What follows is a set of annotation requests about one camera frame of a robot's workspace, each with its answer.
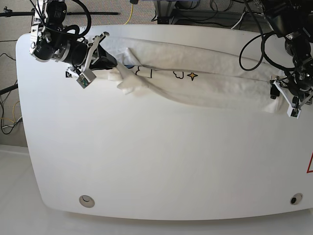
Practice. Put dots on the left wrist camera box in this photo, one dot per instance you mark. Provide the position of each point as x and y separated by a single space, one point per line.
293 112

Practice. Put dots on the table cable grommet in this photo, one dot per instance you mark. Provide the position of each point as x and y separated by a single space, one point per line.
86 201
296 199

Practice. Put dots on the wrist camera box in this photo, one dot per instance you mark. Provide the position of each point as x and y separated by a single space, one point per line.
85 79
293 112

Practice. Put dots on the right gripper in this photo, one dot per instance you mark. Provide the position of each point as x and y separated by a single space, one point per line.
87 55

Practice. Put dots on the red triangle warning sticker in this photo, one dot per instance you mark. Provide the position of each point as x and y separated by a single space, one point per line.
310 166

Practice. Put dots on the black tripod stand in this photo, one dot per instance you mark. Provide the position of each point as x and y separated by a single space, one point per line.
14 13

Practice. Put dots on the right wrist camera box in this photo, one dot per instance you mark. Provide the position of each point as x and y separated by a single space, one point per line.
85 79

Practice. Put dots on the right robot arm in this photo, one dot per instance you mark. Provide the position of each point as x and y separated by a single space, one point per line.
52 40

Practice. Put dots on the left table cable grommet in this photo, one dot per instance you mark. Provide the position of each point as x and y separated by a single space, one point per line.
86 201

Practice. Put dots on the grey metal frame base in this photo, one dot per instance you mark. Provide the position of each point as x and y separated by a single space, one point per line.
221 13

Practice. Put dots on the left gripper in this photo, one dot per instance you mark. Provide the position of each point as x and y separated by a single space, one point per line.
295 93

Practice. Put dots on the right table cable grommet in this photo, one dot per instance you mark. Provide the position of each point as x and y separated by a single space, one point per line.
296 199

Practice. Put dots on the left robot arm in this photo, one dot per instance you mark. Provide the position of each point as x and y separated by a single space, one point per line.
293 21

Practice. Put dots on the white printed T-shirt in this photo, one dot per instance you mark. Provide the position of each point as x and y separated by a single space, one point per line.
190 75

